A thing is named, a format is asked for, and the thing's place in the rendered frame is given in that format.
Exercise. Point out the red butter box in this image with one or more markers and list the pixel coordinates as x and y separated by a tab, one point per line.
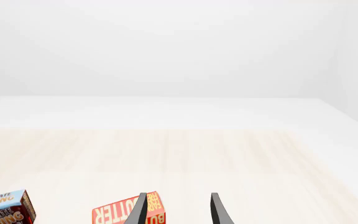
113	212

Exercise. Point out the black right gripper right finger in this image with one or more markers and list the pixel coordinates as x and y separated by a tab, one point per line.
218	213

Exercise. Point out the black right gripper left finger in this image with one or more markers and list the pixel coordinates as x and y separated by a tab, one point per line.
138	213

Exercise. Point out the chocolate pudding box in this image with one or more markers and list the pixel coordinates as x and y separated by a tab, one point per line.
6	208

